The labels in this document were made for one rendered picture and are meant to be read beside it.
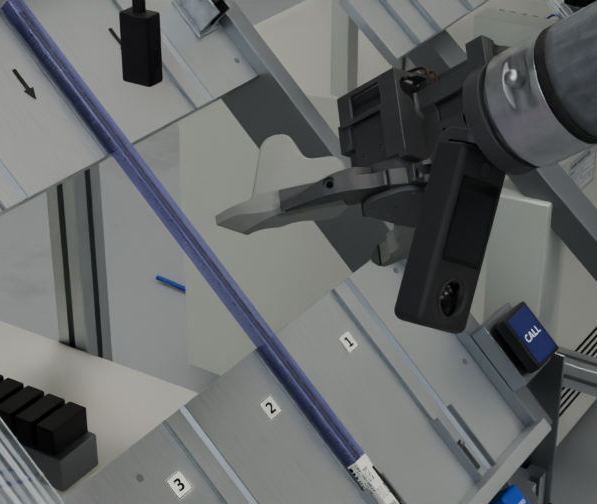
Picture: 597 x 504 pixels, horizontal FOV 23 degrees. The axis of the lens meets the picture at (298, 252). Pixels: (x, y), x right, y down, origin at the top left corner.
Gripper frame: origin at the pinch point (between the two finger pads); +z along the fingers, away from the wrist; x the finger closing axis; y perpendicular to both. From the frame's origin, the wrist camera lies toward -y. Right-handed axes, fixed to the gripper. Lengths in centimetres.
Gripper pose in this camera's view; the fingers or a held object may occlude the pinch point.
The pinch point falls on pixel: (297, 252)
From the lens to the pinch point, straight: 101.0
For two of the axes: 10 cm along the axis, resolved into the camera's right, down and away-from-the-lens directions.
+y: -1.0, -9.3, 3.5
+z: -6.8, 3.3, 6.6
